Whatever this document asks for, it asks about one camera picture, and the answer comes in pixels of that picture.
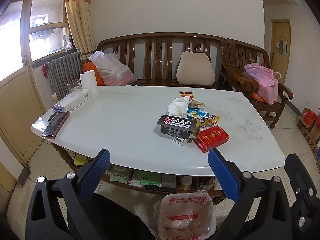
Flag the white tissue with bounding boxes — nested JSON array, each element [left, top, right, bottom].
[[168, 96, 190, 118]]

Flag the translucent white plastic bag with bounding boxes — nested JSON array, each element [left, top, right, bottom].
[[89, 50, 137, 86]]

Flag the long wooden bench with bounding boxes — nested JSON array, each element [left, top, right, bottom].
[[97, 32, 231, 89]]

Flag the long white box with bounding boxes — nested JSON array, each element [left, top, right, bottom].
[[53, 88, 92, 112]]

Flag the white pill bottle yellow label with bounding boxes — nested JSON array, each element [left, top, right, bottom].
[[180, 176, 193, 190]]

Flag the orange bag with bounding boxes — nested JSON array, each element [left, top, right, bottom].
[[82, 61, 105, 86]]

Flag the green wet wipes pack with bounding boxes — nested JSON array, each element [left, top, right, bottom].
[[138, 171, 162, 187]]

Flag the blue cartoon medicine box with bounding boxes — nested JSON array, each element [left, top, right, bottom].
[[187, 107, 209, 120]]

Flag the white tissue box on shelf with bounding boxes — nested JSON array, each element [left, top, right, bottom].
[[161, 174, 176, 189]]

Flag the smartphone in red case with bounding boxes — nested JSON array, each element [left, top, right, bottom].
[[42, 112, 70, 139]]

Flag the clear glass cup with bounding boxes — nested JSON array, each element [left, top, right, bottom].
[[67, 79, 82, 94]]

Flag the wooden balcony door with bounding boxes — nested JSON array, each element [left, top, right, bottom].
[[1, 0, 44, 166]]

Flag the wooden armchair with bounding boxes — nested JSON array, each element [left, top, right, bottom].
[[224, 38, 293, 129]]

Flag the small gold cigarette pack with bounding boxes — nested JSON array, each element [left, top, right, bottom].
[[188, 100, 205, 109]]

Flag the red cigarette carton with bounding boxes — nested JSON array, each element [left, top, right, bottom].
[[194, 126, 229, 153]]

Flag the yellow interior door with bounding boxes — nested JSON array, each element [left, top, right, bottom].
[[270, 20, 291, 85]]

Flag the black pen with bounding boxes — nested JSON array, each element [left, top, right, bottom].
[[48, 111, 59, 122]]

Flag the cardboard boxes on floor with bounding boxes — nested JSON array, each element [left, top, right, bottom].
[[297, 108, 320, 170]]

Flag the pink plastic bag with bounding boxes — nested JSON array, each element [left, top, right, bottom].
[[244, 63, 282, 105]]

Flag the ice cream cone wrapper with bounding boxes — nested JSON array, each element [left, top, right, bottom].
[[196, 115, 221, 128]]

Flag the black cardboard box white label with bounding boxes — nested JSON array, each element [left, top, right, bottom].
[[157, 115, 200, 139]]

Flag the playing card box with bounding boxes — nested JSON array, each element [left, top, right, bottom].
[[179, 91, 194, 100]]

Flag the beige cushion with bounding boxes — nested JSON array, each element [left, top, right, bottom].
[[176, 51, 215, 87]]

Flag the grey green wipes pack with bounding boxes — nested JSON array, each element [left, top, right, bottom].
[[109, 165, 132, 184]]

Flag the grey radiator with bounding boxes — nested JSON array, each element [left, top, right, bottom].
[[44, 51, 83, 100]]

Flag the white blue medicine box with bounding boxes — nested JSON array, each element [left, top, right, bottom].
[[167, 134, 192, 146]]

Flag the beige curtain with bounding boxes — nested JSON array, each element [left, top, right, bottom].
[[65, 0, 95, 61]]

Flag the white paper towel roll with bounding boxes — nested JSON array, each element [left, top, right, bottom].
[[80, 70, 98, 94]]

